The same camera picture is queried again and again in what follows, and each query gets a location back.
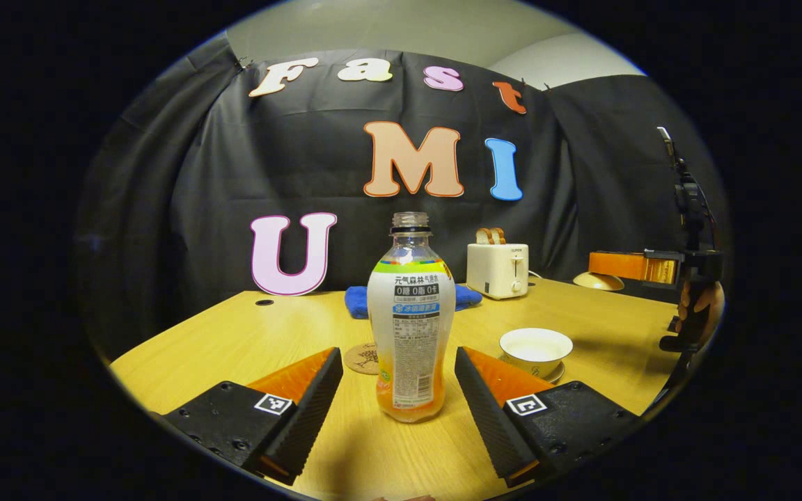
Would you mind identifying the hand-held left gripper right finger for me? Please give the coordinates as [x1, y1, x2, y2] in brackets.
[455, 347, 642, 488]

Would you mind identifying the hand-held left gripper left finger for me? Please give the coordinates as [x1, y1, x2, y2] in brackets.
[162, 347, 344, 486]

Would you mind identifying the cream teacup lid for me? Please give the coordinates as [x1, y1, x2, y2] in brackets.
[574, 271, 624, 292]

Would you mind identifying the round wooden coaster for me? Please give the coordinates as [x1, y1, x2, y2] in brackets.
[344, 342, 379, 375]

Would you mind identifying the cream ceramic teacup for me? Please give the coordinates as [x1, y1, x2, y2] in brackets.
[499, 328, 574, 379]

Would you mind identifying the clear labelled water bottle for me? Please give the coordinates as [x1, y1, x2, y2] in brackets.
[367, 212, 456, 424]

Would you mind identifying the cream teacup saucer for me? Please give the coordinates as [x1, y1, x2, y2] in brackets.
[498, 355, 566, 385]

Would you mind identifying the blue towel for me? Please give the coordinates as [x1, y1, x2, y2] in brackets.
[344, 284, 483, 320]

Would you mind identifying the white toaster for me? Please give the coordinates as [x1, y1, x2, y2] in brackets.
[466, 243, 529, 301]

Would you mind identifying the black backdrop cloth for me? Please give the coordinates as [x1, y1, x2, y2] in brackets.
[74, 31, 732, 363]

